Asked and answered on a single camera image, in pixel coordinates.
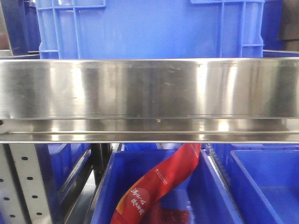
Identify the blue bin with red banner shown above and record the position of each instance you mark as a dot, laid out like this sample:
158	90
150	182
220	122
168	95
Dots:
202	194

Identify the blue bin lower left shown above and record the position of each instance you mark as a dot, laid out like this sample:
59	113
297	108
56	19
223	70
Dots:
67	160

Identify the large blue plastic bin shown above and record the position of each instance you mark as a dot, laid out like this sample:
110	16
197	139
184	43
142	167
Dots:
149	29

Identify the blue bin lower right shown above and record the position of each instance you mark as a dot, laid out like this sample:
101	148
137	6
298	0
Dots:
263	180

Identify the red printed banner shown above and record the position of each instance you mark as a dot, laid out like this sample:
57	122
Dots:
156	183

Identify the perforated grey metal upright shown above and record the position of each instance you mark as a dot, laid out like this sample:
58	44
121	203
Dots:
27	187

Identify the stainless steel shelf rail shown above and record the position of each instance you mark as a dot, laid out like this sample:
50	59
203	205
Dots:
180	100

